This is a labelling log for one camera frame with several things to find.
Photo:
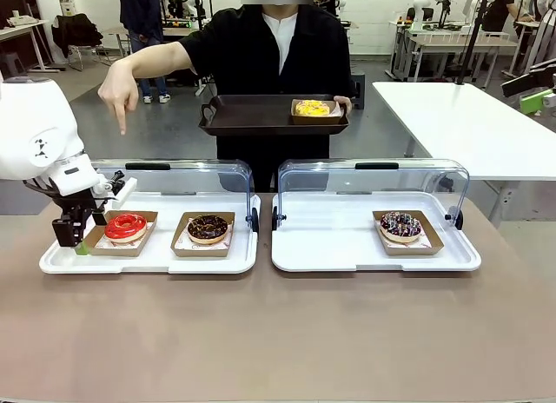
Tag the white framed background table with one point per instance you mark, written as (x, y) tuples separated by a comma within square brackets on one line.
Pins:
[(456, 38)]

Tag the dark donut with white sprinkles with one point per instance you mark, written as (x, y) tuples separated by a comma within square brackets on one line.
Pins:
[(391, 230)]

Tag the brown plastic serving tray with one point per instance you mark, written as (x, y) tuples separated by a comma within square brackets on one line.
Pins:
[(252, 116)]

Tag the clear plastic display lid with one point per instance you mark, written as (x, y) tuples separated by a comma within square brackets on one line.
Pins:
[(391, 181), (195, 177)]

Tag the person's right hand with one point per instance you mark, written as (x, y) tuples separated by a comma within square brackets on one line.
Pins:
[(119, 90)]

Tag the person's right forearm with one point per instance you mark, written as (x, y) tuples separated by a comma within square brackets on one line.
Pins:
[(160, 57)]

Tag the red glazed donut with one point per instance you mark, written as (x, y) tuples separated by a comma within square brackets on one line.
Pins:
[(115, 230)]

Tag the cardboard box of dark donut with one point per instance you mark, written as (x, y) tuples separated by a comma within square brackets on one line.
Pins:
[(412, 251)]

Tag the white display tray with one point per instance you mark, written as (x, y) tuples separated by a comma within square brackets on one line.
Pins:
[(330, 246), (160, 264)]

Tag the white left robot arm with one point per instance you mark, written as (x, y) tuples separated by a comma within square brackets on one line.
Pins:
[(30, 116)]

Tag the cardboard box of chocolate donut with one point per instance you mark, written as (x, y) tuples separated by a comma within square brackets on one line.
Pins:
[(200, 253)]

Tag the black stool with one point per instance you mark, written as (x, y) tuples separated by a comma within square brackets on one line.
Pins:
[(358, 90)]

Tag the yellow glazed donut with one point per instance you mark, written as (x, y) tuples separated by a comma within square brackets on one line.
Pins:
[(313, 108)]

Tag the person in black shirt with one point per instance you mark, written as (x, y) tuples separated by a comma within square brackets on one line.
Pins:
[(243, 51)]

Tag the bystander in blue jeans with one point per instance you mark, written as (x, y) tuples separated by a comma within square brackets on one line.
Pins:
[(139, 12)]

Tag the black slanted pole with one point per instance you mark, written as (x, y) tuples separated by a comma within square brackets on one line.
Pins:
[(475, 34)]

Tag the black lid hinge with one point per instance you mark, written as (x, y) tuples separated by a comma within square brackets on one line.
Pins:
[(276, 220), (457, 218), (253, 220)]

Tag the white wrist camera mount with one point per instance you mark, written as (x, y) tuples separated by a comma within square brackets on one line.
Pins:
[(127, 188)]

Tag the cardboard box of yellow donut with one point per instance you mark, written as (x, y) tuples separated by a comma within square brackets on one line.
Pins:
[(315, 120)]

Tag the chocolate donut with orange sprinkles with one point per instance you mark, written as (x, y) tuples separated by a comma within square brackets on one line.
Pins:
[(195, 234)]

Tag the light wooden background table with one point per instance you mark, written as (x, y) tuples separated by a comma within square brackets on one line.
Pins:
[(21, 27)]

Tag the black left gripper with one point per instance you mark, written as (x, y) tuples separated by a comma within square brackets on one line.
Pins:
[(80, 203)]

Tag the bystander in black top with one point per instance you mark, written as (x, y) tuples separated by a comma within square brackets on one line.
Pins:
[(506, 8)]

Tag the bystander in light robe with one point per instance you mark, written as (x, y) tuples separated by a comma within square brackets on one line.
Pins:
[(543, 29)]

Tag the printed white paper liner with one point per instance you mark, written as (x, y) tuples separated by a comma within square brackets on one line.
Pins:
[(184, 246), (428, 243), (147, 242)]

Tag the cardboard box of red donut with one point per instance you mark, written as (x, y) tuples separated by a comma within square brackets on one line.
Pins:
[(117, 250)]

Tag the person's left hand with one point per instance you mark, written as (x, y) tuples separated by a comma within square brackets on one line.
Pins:
[(347, 103)]

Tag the black jacket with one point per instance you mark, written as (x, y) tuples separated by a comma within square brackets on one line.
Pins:
[(76, 34)]

